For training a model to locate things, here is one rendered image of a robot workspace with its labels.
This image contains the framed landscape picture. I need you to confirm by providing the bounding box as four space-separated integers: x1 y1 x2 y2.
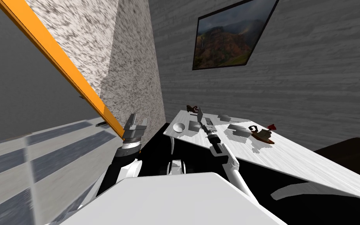
192 0 280 71

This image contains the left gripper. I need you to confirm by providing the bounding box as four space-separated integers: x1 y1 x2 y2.
123 113 148 140

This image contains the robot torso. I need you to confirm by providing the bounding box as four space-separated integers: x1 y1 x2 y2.
44 159 288 225

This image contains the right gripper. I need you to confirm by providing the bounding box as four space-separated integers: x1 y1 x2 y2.
197 107 215 136

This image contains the brown teapot on tray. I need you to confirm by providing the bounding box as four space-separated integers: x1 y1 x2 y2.
251 128 275 145

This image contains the white wooden table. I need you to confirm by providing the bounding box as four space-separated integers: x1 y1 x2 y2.
163 110 360 205

